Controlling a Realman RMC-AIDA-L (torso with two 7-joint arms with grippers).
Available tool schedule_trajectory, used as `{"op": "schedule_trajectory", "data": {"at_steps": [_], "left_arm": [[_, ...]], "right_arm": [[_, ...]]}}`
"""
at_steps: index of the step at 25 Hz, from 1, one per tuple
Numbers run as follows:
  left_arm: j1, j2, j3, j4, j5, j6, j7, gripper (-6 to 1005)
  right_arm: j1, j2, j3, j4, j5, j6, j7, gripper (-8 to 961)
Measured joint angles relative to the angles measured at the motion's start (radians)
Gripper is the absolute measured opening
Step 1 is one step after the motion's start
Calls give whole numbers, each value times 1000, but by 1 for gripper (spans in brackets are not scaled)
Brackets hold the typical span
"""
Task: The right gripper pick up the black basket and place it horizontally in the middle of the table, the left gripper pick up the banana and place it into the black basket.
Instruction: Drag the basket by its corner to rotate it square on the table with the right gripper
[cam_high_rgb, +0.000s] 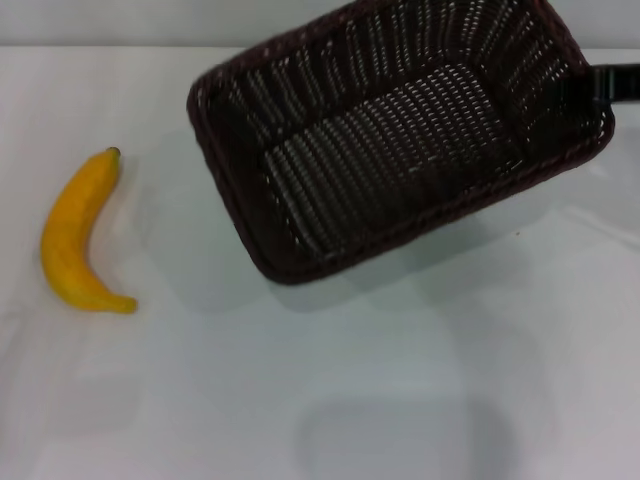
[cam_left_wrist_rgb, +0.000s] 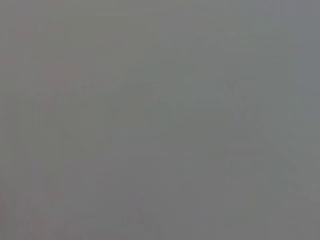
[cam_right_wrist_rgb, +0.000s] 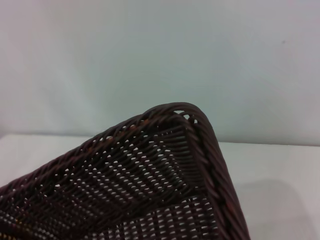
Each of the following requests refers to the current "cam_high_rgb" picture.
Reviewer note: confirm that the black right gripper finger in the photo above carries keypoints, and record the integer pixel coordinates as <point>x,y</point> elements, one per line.
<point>617,82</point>

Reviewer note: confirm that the dark brown woven basket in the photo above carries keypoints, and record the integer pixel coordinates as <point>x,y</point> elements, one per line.
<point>375,150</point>

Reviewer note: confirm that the yellow banana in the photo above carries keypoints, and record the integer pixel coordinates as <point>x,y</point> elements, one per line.
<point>65,250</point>

